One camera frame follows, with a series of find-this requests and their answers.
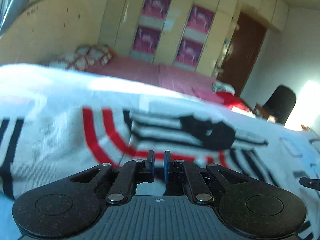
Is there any white red black striped sweater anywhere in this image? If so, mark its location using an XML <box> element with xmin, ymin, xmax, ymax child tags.
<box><xmin>1</xmin><ymin>63</ymin><xmax>308</xmax><ymax>239</ymax></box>

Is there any wooden side table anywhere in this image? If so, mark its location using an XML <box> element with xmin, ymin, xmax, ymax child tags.
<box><xmin>253</xmin><ymin>104</ymin><xmax>277</xmax><ymax>123</ymax></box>

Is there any red folded cloth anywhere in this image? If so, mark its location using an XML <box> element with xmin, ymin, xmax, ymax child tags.
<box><xmin>216</xmin><ymin>92</ymin><xmax>252</xmax><ymax>112</ymax></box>

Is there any black chair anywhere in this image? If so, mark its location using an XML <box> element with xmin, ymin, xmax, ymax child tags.
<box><xmin>263</xmin><ymin>85</ymin><xmax>297</xmax><ymax>125</ymax></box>

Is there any white green folded cloth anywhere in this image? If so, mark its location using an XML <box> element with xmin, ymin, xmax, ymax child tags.
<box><xmin>212</xmin><ymin>80</ymin><xmax>235</xmax><ymax>95</ymax></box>

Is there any pink bed cover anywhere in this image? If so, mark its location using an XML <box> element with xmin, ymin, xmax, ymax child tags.
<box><xmin>87</xmin><ymin>56</ymin><xmax>223</xmax><ymax>105</ymax></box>

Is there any lower right pink poster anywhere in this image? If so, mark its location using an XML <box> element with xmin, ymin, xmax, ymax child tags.
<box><xmin>175</xmin><ymin>38</ymin><xmax>203</xmax><ymax>68</ymax></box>

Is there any pink poster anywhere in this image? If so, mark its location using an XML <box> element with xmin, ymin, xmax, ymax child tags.
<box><xmin>175</xmin><ymin>38</ymin><xmax>203</xmax><ymax>68</ymax></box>
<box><xmin>142</xmin><ymin>0</ymin><xmax>171</xmax><ymax>19</ymax></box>
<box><xmin>187</xmin><ymin>5</ymin><xmax>215</xmax><ymax>34</ymax></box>
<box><xmin>132</xmin><ymin>25</ymin><xmax>161</xmax><ymax>54</ymax></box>

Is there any patterned pillow near headboard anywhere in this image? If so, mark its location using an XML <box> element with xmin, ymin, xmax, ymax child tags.
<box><xmin>46</xmin><ymin>45</ymin><xmax>115</xmax><ymax>72</ymax></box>

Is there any lower left pink poster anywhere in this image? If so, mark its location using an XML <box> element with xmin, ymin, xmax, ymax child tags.
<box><xmin>132</xmin><ymin>25</ymin><xmax>161</xmax><ymax>54</ymax></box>

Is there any brown wooden door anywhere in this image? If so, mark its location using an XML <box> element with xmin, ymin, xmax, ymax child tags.
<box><xmin>217</xmin><ymin>12</ymin><xmax>267</xmax><ymax>96</ymax></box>

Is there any cream built-in wardrobe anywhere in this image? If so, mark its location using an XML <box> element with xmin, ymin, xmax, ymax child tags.
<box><xmin>99</xmin><ymin>0</ymin><xmax>289</xmax><ymax>76</ymax></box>

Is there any upper right pink poster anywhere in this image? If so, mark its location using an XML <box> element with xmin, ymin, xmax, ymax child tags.
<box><xmin>187</xmin><ymin>5</ymin><xmax>215</xmax><ymax>34</ymax></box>

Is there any cream rounded headboard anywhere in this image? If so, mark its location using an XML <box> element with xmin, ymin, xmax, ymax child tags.
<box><xmin>1</xmin><ymin>0</ymin><xmax>97</xmax><ymax>65</ymax></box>

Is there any upper left pink poster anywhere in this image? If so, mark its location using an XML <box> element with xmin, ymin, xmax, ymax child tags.
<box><xmin>142</xmin><ymin>0</ymin><xmax>171</xmax><ymax>19</ymax></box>

